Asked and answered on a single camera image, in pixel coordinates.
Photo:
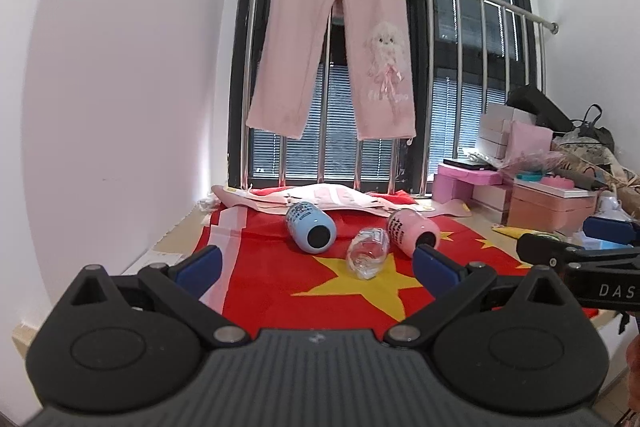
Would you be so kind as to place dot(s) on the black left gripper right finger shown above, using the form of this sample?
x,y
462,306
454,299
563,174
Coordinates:
x,y
457,291

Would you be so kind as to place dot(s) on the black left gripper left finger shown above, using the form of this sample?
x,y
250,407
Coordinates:
x,y
177,292

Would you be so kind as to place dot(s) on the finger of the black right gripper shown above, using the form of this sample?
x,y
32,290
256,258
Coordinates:
x,y
545,250

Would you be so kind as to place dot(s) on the clear plastic sticker cup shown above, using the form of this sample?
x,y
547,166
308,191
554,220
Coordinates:
x,y
367,253

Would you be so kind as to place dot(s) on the pink can-shaped cup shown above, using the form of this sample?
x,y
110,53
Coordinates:
x,y
408,230

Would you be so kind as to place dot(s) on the blue can-shaped cup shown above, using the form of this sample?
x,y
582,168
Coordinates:
x,y
312,229

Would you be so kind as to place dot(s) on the yellow pen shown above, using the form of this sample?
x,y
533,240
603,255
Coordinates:
x,y
516,233

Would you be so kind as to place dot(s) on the pink storage box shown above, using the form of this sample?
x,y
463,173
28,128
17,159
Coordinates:
x,y
545,208

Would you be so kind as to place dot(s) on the red flag with yellow stars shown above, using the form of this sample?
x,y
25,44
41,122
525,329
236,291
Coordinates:
x,y
267,282

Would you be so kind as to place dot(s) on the pink foam block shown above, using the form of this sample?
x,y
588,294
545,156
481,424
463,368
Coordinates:
x,y
458,183

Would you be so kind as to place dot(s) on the black tablet device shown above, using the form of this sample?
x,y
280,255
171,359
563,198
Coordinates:
x,y
469,164

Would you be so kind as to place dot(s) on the stack of white boxes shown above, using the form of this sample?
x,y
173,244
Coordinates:
x,y
495,128

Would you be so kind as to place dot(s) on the pink folded garment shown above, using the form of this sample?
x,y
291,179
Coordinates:
x,y
334,197

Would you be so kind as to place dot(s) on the black bag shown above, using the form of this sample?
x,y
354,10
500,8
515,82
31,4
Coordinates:
x,y
531,100

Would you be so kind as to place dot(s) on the pink hanging pants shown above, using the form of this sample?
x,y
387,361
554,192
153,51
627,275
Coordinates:
x,y
375,48

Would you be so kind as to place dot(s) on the steel window railing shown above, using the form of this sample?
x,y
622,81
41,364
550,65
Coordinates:
x,y
469,53

